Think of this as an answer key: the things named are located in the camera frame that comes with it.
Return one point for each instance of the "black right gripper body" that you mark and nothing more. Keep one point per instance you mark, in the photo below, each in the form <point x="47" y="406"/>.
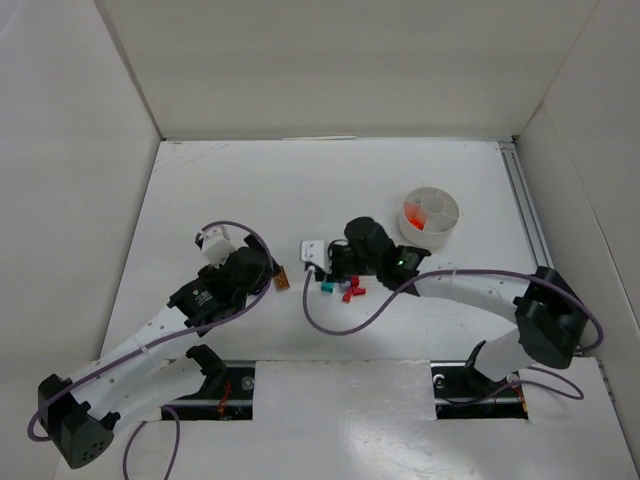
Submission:
<point x="336" y="261"/>

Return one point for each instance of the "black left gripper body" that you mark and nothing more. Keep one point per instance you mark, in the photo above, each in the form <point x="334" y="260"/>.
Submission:
<point x="263" y="257"/>

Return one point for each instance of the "orange curved lego piece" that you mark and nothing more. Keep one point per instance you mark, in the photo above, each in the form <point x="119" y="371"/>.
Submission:
<point x="417" y="223"/>

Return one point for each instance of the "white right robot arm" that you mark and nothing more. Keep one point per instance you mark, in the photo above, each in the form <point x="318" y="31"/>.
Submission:
<point x="548" y="321"/>

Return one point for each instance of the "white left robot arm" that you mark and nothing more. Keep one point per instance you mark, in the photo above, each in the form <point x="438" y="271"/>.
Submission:
<point x="165" y="360"/>

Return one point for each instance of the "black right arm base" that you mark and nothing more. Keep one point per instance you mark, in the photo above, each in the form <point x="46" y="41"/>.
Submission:
<point x="462" y="393"/>

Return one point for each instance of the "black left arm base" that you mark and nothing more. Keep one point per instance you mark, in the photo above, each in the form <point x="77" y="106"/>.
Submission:
<point x="225" y="392"/>

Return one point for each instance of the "red lego wedge piece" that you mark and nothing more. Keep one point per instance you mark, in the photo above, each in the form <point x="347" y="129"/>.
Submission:
<point x="347" y="296"/>

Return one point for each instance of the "small teal lego brick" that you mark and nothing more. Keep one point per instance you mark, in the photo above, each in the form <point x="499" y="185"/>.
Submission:
<point x="327" y="287"/>

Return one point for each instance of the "small brown lego brick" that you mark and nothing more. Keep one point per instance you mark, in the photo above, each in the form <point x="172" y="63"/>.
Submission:
<point x="281" y="281"/>

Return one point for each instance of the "white round divided container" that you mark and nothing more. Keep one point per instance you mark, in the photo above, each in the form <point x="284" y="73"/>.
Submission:
<point x="437" y="209"/>

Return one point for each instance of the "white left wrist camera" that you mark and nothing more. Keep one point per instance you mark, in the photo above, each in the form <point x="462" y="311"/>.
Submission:
<point x="215" y="245"/>

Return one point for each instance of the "aluminium rail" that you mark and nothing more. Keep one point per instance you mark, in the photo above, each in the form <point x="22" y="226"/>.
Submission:
<point x="525" y="205"/>

